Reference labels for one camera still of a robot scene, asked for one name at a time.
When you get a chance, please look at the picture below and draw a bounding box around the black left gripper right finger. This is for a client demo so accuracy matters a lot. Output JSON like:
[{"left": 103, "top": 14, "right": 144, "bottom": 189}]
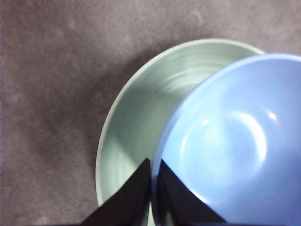
[{"left": 157, "top": 159, "right": 226, "bottom": 226}]

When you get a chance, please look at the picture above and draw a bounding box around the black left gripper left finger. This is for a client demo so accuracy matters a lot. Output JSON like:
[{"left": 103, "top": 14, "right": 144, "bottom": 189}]
[{"left": 81, "top": 158, "right": 151, "bottom": 226}]

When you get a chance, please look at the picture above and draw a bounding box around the blue ribbed bowl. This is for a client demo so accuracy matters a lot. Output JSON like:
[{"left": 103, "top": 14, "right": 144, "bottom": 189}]
[{"left": 150, "top": 53, "right": 301, "bottom": 226}]

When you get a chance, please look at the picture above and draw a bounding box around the green round plate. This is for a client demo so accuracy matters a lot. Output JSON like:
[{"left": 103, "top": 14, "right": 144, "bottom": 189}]
[{"left": 95, "top": 39, "right": 268, "bottom": 226}]

